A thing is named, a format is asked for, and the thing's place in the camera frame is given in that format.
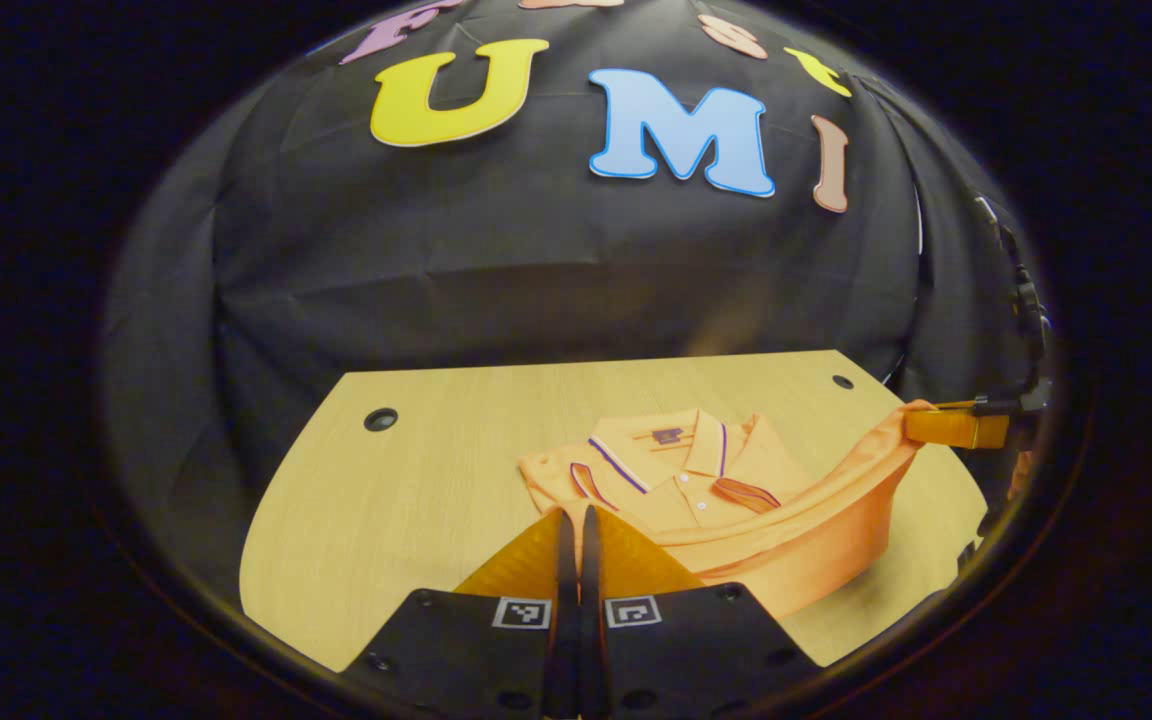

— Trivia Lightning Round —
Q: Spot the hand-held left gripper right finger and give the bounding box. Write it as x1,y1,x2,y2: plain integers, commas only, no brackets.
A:
580,505,823,720

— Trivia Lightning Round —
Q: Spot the black backdrop cloth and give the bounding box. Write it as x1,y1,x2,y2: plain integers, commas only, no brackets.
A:
101,0,1057,501

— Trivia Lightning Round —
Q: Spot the dark cable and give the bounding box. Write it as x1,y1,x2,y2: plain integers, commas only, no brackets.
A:
974,193,1051,381

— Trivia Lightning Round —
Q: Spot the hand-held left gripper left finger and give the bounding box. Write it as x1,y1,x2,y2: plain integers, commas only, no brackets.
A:
341,507,578,720

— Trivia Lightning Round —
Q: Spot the orange T-shirt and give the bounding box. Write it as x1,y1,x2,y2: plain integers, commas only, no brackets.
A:
518,400,937,619

